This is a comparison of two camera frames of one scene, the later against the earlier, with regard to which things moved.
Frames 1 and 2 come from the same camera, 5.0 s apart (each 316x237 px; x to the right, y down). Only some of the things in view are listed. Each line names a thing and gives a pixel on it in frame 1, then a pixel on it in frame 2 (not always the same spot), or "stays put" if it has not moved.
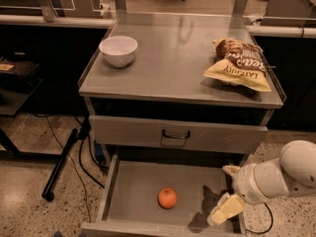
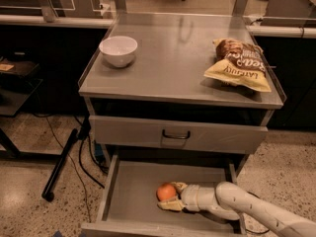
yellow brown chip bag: (240, 63) stays put
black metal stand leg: (47, 192) stays put
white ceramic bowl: (118, 50) stays put
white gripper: (247, 184) -> (190, 196)
